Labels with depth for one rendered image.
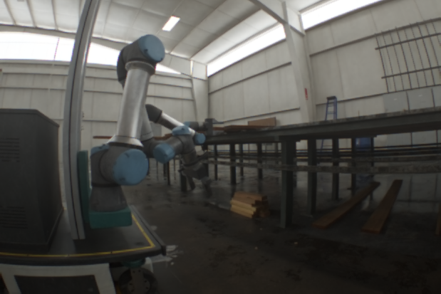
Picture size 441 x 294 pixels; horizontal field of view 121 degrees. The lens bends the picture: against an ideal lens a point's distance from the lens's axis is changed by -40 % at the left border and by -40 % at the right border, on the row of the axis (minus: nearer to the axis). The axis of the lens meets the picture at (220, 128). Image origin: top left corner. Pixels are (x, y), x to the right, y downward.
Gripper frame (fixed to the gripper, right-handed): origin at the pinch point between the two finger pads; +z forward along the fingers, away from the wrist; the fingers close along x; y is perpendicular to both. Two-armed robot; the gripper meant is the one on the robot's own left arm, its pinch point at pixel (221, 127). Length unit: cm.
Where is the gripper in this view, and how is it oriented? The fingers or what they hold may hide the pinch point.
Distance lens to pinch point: 169.3
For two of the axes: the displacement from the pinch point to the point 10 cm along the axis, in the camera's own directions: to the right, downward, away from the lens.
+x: 0.3, 10.0, -0.8
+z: 9.0, 0.1, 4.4
